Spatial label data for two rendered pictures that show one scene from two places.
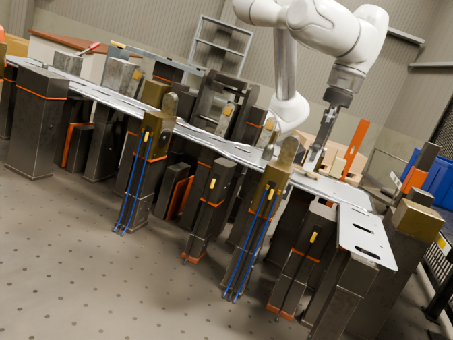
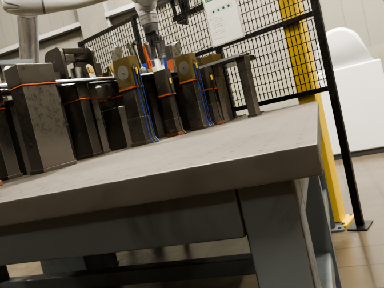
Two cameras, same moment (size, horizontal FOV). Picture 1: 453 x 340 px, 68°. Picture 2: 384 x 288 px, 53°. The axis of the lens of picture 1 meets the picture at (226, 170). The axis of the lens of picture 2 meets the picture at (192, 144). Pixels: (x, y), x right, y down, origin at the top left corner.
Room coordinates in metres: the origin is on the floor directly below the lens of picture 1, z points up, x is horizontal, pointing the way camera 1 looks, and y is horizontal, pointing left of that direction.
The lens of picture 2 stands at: (0.08, 1.55, 0.76)
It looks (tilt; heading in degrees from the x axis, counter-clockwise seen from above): 4 degrees down; 294
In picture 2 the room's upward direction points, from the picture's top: 13 degrees counter-clockwise
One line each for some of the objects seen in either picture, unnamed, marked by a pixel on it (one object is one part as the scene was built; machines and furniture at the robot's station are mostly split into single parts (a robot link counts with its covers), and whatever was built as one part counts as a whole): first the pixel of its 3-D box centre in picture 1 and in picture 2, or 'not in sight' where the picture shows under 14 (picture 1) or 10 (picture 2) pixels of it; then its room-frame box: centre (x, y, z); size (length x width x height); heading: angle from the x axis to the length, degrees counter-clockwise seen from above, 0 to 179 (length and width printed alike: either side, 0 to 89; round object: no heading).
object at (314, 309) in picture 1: (333, 275); (218, 94); (0.72, -0.32, 0.84); 0.05 x 0.05 x 0.29; 76
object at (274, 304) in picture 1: (300, 263); (210, 97); (0.73, -0.24, 0.84); 0.12 x 0.07 x 0.28; 166
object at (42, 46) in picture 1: (93, 73); not in sight; (5.45, 2.57, 0.43); 2.52 x 0.81 x 0.87; 5
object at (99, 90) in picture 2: not in sight; (104, 119); (1.14, 0.06, 0.85); 0.04 x 0.03 x 0.29; 76
